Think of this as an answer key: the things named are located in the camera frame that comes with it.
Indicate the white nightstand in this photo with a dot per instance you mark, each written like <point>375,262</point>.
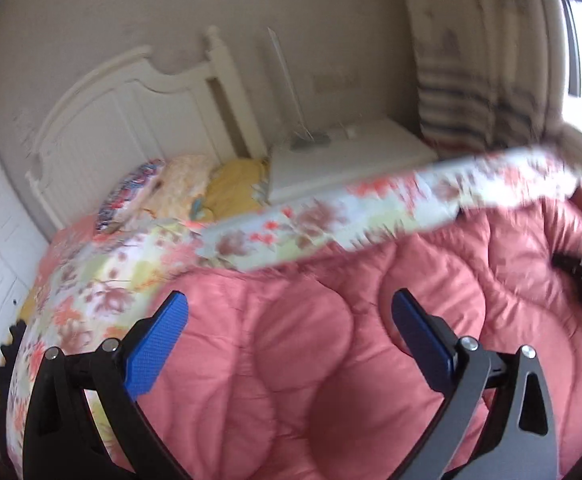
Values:
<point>351,160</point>

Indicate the yellow cloth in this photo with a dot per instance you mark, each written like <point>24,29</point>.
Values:
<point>236,185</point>

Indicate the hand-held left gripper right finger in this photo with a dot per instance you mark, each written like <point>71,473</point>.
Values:
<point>421,345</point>

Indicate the printed curtain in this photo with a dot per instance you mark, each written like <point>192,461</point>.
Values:
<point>471,60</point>

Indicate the beige pillow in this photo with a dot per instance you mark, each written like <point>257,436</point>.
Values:
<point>183,185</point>

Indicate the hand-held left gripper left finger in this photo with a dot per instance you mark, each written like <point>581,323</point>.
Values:
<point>153,355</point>

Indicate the floral bedspread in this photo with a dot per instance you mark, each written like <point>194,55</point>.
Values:
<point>121,280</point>

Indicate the patterned round pillow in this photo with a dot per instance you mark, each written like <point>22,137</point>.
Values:
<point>131,192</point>

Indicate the black object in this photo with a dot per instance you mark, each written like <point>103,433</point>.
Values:
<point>12,360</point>

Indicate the white bed headboard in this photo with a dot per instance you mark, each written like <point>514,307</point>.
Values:
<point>121,125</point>

